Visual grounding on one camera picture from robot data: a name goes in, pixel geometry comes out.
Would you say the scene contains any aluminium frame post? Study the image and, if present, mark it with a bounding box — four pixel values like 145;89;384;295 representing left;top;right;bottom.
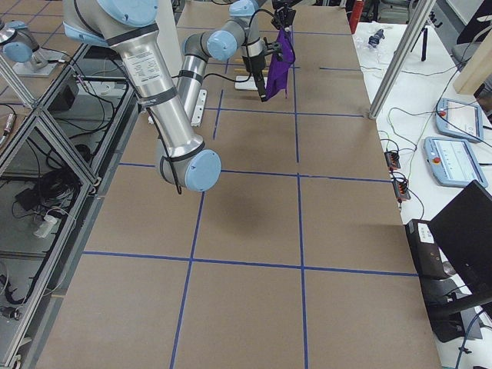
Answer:
368;0;437;120

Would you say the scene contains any lower teach pendant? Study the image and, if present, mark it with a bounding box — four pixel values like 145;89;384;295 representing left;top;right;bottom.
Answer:
424;137;488;188

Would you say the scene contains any black monitor stand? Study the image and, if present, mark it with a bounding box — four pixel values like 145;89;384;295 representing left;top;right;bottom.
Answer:
420;278;491;343

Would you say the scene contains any black monitor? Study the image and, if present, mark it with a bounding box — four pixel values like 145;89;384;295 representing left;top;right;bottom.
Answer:
428;180;491;291

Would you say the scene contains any red fire extinguisher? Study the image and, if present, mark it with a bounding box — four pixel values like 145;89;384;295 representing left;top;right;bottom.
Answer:
349;0;364;35

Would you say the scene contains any aluminium frame cage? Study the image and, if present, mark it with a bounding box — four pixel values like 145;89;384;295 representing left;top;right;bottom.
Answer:
1;45;138;368

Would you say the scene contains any upper orange connector block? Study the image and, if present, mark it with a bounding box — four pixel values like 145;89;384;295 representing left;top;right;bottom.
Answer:
384;151;401;171

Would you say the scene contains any left wooden rack rod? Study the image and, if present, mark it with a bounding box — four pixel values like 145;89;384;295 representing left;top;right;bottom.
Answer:
234;68;249;75

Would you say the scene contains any lower orange connector block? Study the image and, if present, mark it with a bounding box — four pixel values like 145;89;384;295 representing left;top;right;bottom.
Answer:
391;178;411;203

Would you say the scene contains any upper teach pendant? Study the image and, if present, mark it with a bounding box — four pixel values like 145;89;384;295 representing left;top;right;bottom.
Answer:
435;98;484;142

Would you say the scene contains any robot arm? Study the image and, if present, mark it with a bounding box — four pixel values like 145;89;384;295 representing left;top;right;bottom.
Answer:
228;0;300;30
62;1;269;192

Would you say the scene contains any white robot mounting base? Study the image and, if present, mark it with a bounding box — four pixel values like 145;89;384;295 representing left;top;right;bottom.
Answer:
148;88;209;128

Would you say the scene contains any black computer box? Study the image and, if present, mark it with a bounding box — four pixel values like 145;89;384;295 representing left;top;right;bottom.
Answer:
405;219;457;281

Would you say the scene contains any black tripod leg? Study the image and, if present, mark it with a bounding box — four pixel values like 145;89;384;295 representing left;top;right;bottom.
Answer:
421;27;428;62

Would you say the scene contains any teach pendant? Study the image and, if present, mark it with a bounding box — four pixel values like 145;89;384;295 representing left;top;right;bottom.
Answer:
424;137;488;188
435;98;484;142

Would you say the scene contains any dark blue object on table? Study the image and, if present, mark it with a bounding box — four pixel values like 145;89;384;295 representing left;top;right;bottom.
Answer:
367;28;385;48

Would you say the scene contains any orange connector block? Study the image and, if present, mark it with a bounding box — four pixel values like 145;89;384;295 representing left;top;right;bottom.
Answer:
391;178;411;203
384;151;401;171

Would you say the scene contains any white towel rack base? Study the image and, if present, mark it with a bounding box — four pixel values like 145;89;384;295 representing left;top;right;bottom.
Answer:
234;75;258;91

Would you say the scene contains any purple microfiber towel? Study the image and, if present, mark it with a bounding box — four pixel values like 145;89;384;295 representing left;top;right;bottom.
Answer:
265;28;296;101

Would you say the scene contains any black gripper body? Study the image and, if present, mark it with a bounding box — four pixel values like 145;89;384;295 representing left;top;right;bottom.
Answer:
271;0;301;30
253;38;283;71

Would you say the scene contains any wooden board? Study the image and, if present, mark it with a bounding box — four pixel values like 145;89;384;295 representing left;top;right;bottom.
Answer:
453;0;492;96

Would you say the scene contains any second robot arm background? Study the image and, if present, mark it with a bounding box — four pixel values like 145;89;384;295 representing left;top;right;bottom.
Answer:
1;21;65;77

